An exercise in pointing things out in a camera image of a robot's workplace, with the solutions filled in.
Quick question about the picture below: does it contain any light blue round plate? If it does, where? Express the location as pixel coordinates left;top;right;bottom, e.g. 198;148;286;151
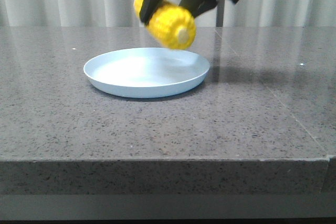
83;48;210;99

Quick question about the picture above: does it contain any yellow corn cob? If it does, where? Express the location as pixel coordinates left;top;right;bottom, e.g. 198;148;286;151
144;0;196;50

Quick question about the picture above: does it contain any white pleated curtain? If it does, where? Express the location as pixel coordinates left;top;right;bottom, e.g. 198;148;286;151
1;0;335;27

